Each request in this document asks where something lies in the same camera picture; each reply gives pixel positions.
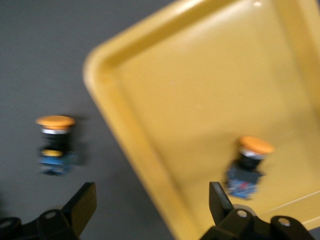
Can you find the yellow plastic tray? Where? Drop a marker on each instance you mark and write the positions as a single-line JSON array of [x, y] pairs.
[[212, 87]]

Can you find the yellow push button switch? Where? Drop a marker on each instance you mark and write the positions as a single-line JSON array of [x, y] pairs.
[[246, 170], [56, 150]]

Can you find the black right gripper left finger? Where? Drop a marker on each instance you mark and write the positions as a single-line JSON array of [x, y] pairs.
[[80, 202]]

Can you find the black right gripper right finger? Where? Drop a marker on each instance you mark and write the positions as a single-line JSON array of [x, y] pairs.
[[220, 202]]

